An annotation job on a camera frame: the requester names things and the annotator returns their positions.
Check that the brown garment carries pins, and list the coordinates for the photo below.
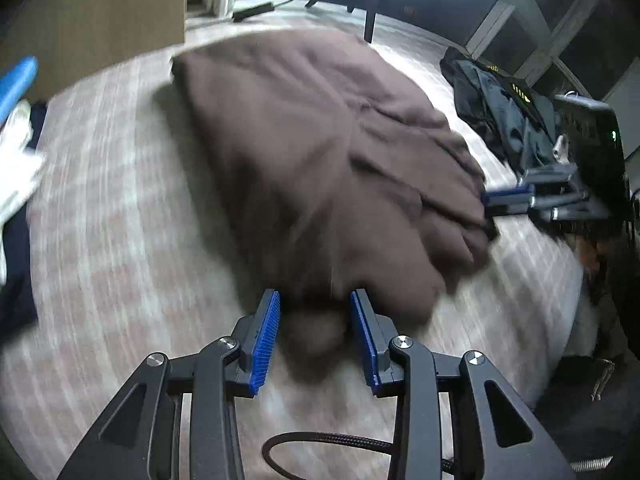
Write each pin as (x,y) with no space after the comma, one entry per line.
(310,160)

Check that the person's dark zip jacket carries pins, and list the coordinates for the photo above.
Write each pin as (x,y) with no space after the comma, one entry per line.
(615,310)

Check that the white appliance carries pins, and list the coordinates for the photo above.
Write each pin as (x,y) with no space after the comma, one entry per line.
(627,95)

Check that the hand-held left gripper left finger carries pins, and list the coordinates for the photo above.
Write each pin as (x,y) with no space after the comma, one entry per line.
(262,345)

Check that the black tripod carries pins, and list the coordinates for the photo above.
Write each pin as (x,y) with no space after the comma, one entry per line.
(370,20)

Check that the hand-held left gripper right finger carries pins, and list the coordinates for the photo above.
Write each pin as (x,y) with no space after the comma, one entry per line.
(365,345)

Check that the white folded cloth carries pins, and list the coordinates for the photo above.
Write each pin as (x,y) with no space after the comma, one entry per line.
(17,160)

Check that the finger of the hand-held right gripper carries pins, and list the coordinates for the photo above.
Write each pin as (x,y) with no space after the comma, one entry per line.
(545,175)
(507,195)

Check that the black power adapter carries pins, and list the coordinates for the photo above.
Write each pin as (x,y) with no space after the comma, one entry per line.
(252,11)

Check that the beige checked mat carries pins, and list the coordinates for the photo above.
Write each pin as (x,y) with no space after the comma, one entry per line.
(100,260)

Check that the beige board panel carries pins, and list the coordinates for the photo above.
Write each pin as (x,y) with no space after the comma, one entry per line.
(100,10)

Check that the grey-blue jacket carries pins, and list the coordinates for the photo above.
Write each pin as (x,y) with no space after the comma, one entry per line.
(505,115)

